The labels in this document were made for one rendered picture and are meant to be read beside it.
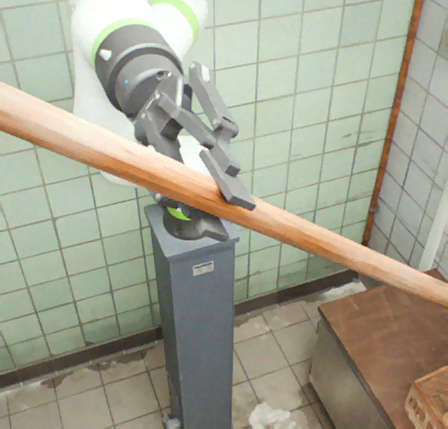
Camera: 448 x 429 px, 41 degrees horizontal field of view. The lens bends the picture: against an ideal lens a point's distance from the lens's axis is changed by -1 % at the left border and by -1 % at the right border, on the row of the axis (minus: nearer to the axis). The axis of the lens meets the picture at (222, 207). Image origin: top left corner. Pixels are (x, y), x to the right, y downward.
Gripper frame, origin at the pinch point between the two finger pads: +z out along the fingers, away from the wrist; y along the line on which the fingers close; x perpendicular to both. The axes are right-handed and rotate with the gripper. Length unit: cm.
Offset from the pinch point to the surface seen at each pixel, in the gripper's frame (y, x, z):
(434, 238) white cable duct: 18, -177, -81
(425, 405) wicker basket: 46, -137, -22
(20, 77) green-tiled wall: 48, -27, -126
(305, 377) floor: 101, -183, -80
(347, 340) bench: 58, -144, -58
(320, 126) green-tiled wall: 13, -132, -124
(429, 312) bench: 36, -170, -57
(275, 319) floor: 100, -185, -114
